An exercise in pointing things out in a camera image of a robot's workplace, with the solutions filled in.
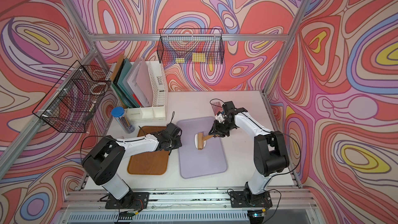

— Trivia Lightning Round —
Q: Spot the green folder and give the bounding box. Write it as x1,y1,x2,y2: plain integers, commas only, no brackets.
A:
114,59,141,108

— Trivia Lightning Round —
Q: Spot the yellow sticky note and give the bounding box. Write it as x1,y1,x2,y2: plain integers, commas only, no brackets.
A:
192,53,206,63

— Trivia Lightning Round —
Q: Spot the black wire basket back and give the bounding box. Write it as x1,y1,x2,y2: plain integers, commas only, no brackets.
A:
157,28,225,65

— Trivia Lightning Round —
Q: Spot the wooden dough roller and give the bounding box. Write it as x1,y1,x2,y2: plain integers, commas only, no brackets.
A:
195,132,216,150

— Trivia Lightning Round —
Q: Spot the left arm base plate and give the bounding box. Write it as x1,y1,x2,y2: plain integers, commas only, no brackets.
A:
105,192,150,209

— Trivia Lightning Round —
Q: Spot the white dough piece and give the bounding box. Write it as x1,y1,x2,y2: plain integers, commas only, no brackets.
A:
194,132,206,150

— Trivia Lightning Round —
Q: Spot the black wire basket left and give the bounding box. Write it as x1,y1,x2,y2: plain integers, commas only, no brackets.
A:
32,61,111,133

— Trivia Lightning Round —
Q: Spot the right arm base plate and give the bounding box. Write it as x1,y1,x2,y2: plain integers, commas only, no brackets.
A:
227,189,273,209

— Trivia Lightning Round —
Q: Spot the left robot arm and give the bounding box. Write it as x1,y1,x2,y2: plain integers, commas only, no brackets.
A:
81,123,182,201

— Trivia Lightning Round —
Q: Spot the lilac plastic cutting mat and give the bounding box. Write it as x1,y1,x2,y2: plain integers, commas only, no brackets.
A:
176,116,228,179

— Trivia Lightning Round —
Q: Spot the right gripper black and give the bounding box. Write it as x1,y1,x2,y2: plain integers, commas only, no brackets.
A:
210,119,237,138

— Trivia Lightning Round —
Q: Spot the white paper folder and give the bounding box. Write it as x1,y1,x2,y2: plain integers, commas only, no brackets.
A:
126,58,153,107

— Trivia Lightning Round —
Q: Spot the brown wooden tray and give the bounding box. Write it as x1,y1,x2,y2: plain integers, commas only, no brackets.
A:
127,125,171,175

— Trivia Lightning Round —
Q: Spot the blue lid clear jar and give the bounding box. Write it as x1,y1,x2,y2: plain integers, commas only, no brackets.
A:
111,106,135,134

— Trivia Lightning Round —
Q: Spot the black wire basket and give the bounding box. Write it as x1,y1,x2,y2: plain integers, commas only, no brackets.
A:
157,28,225,65
32,61,111,133

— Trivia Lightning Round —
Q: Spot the white file organizer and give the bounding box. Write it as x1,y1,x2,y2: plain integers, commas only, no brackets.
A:
110,61,169,122

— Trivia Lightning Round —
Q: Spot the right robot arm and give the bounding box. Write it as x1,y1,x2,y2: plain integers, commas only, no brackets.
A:
208,101,290,198

